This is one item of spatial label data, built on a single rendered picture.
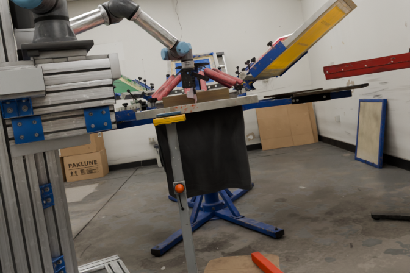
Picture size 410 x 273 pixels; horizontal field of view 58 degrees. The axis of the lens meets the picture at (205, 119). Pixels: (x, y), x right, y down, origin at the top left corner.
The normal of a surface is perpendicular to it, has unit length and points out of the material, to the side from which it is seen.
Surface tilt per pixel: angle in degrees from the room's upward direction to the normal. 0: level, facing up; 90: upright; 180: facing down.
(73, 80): 90
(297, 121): 78
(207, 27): 90
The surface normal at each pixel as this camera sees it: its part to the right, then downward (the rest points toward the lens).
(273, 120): -0.01, -0.15
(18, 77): 0.42, -0.01
